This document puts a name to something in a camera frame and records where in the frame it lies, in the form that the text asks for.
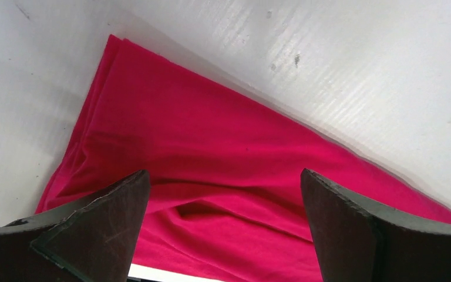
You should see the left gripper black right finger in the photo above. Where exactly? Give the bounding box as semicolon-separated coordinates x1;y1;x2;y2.
301;169;451;281

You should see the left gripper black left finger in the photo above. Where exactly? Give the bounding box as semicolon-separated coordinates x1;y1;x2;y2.
0;170;150;281

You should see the crimson red t shirt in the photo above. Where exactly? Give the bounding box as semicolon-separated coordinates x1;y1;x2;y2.
36;35;451;281

